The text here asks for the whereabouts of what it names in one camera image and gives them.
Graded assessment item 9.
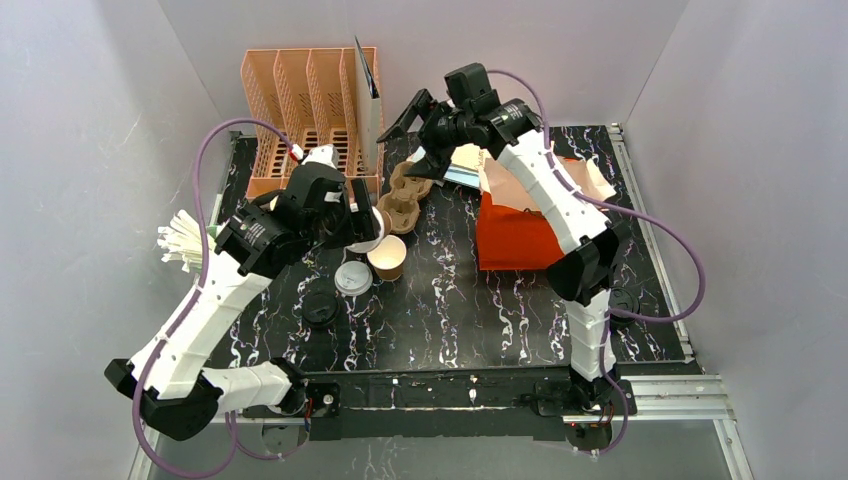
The brown pulp cup carrier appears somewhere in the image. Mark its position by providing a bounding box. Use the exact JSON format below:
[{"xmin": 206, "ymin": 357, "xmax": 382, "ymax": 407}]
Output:
[{"xmin": 377, "ymin": 160, "xmax": 434, "ymax": 235}]

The kraft paper cup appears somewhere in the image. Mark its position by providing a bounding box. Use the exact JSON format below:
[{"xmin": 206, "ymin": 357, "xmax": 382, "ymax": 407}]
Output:
[{"xmin": 366, "ymin": 235, "xmax": 407, "ymax": 281}]

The orange paper bag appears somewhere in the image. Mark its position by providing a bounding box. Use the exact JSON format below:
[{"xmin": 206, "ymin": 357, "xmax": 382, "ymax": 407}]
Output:
[{"xmin": 476, "ymin": 145, "xmax": 609, "ymax": 270}]

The white cup lid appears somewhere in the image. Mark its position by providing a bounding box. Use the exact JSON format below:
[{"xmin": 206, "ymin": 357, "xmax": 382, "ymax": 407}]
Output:
[{"xmin": 345, "ymin": 207, "xmax": 388, "ymax": 254}]

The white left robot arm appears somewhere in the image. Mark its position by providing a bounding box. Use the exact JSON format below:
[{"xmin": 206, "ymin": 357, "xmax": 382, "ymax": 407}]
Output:
[{"xmin": 104, "ymin": 144, "xmax": 378, "ymax": 441}]

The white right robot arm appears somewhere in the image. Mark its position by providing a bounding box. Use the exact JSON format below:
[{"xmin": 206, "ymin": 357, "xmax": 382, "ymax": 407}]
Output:
[{"xmin": 376, "ymin": 63, "xmax": 627, "ymax": 403}]

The light blue paper bag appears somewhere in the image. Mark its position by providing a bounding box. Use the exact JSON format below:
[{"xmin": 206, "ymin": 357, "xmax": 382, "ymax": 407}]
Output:
[{"xmin": 407, "ymin": 147, "xmax": 480, "ymax": 188}]

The grey folder in organizer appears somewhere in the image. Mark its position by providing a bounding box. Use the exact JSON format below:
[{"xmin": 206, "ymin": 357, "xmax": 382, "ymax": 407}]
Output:
[{"xmin": 354, "ymin": 37, "xmax": 382, "ymax": 174}]

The white cup lid underneath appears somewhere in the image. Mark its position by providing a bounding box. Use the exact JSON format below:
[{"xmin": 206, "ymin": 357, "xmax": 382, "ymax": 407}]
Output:
[{"xmin": 334, "ymin": 261, "xmax": 373, "ymax": 297}]

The black cup lid left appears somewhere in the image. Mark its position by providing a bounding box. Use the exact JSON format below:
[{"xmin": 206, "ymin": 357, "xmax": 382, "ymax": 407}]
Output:
[{"xmin": 301, "ymin": 291, "xmax": 342, "ymax": 330}]

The black cup lid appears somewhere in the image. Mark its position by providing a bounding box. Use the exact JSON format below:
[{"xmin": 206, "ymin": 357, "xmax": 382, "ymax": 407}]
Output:
[
  {"xmin": 609, "ymin": 287, "xmax": 641, "ymax": 330},
  {"xmin": 301, "ymin": 291, "xmax": 342, "ymax": 330}
]

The orange plastic file organizer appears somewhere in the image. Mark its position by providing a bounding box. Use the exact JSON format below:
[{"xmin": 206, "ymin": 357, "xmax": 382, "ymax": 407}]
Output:
[{"xmin": 241, "ymin": 46, "xmax": 384, "ymax": 199}]

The white wrapped straws bundle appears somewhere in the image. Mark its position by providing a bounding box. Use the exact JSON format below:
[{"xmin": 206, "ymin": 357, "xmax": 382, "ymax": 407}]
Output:
[{"xmin": 156, "ymin": 210, "xmax": 202, "ymax": 274}]

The black cup lid right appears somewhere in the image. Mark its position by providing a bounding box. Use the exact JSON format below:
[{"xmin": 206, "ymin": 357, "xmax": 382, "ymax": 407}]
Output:
[{"xmin": 609, "ymin": 287, "xmax": 641, "ymax": 330}]

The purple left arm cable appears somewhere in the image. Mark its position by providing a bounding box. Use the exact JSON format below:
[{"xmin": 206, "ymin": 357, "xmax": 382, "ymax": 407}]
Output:
[{"xmin": 131, "ymin": 118, "xmax": 306, "ymax": 480}]

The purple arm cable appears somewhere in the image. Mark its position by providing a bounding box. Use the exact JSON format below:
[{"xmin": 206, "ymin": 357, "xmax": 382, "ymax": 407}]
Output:
[
  {"xmin": 131, "ymin": 118, "xmax": 306, "ymax": 480},
  {"xmin": 486, "ymin": 69, "xmax": 708, "ymax": 458}
]

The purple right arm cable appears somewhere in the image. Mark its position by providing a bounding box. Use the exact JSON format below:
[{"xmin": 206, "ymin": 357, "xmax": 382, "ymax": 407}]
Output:
[{"xmin": 486, "ymin": 69, "xmax": 708, "ymax": 458}]

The aluminium rail frame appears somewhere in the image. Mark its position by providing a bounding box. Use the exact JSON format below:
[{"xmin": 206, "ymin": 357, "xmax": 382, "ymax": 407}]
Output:
[{"xmin": 129, "ymin": 377, "xmax": 753, "ymax": 480}]

